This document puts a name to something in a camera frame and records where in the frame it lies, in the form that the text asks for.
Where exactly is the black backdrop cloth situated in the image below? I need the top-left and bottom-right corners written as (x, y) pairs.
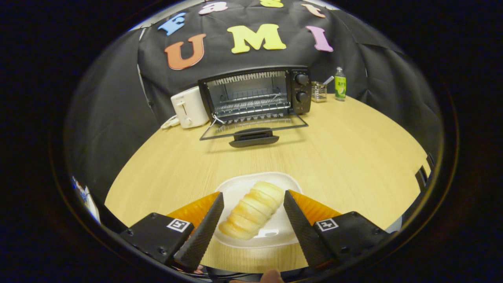
top-left (65, 0), bottom-right (442, 205)

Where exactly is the black chair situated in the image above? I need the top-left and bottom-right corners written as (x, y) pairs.
top-left (415, 153), bottom-right (437, 191)

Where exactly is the white and blue object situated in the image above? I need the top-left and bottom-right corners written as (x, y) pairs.
top-left (72, 176), bottom-right (101, 222)

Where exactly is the metal mesh holder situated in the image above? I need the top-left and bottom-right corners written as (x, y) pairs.
top-left (311, 81), bottom-right (328, 103)

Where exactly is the white pop-up toaster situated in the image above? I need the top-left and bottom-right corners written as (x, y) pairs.
top-left (171, 86), bottom-right (210, 129)

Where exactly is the white plate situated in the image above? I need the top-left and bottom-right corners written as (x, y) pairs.
top-left (213, 172), bottom-right (303, 249)

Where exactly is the golden bread roll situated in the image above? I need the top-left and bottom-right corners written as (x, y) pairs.
top-left (218, 181), bottom-right (285, 240)

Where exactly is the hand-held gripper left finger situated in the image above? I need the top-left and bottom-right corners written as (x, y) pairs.
top-left (120, 192), bottom-right (224, 272)

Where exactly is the green drink bottle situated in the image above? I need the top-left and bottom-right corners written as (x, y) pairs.
top-left (334, 67), bottom-right (347, 102)

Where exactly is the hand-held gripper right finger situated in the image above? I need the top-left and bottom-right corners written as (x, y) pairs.
top-left (283, 190), bottom-right (393, 270)

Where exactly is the black toaster oven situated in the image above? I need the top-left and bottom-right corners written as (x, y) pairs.
top-left (198, 65), bottom-right (312, 148)

